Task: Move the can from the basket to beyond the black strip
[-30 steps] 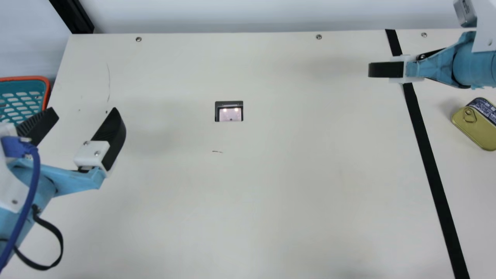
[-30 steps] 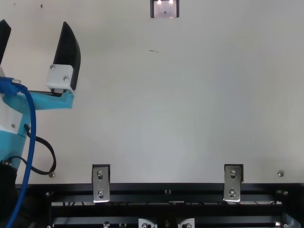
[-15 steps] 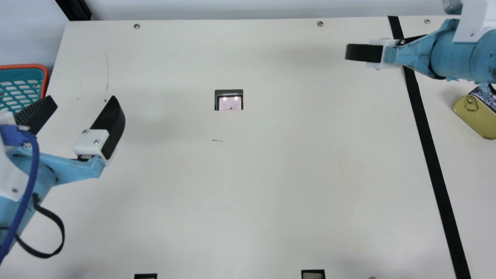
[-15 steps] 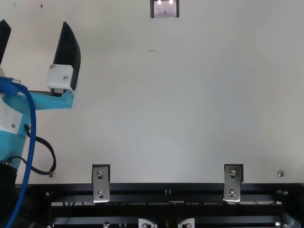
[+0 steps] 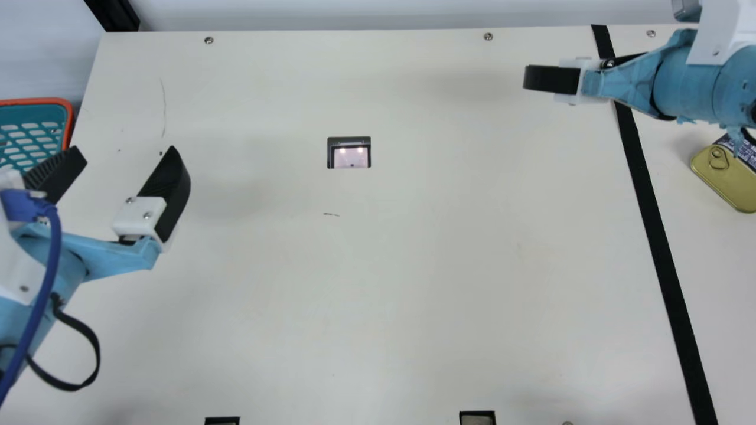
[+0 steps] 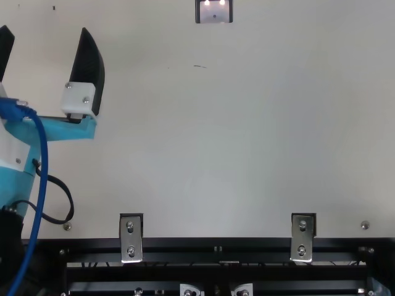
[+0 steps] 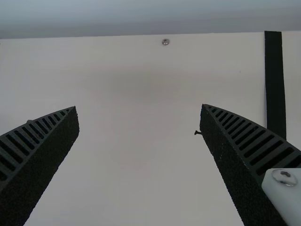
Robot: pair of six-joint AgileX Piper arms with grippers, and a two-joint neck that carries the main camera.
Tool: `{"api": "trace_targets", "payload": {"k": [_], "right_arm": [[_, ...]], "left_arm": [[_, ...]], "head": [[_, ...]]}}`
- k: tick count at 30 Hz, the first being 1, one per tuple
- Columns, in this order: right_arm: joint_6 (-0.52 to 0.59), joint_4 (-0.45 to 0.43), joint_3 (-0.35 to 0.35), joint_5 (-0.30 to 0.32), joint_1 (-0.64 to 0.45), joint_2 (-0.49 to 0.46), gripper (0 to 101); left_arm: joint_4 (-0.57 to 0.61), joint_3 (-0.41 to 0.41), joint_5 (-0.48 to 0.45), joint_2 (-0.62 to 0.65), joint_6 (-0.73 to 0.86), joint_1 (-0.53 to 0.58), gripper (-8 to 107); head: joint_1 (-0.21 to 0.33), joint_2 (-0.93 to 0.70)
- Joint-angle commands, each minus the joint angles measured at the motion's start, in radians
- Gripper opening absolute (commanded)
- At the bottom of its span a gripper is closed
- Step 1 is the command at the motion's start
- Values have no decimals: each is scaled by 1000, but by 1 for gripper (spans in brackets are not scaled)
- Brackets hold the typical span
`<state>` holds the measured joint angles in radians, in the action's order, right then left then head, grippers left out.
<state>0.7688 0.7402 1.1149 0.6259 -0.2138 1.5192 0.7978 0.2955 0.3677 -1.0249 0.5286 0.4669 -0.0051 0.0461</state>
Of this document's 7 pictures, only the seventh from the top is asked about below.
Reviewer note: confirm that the black strip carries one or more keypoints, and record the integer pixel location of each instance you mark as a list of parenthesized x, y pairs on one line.
[(274, 82)]

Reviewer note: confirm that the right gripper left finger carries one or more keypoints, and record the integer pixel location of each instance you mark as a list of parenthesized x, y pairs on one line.
[(35, 160)]

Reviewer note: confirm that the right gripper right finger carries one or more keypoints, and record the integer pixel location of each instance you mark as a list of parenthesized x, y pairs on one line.
[(247, 164)]

